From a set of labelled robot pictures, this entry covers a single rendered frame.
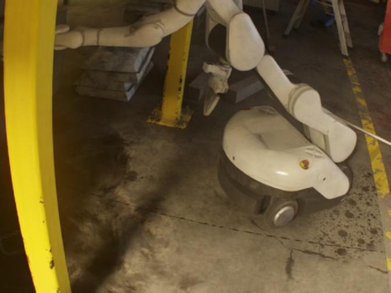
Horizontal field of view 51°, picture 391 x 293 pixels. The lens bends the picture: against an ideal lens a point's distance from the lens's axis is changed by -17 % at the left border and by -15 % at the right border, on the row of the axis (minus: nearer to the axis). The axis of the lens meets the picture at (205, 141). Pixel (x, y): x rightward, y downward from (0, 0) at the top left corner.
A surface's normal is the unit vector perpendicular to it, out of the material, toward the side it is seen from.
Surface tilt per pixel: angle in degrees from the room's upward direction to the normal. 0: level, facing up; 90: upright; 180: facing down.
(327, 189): 90
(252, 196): 0
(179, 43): 90
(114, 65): 64
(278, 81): 90
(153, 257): 0
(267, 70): 90
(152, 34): 104
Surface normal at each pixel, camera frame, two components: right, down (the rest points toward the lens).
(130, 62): 0.08, -0.63
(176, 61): -0.19, 0.47
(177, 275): 0.13, -0.86
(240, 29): 0.39, 0.52
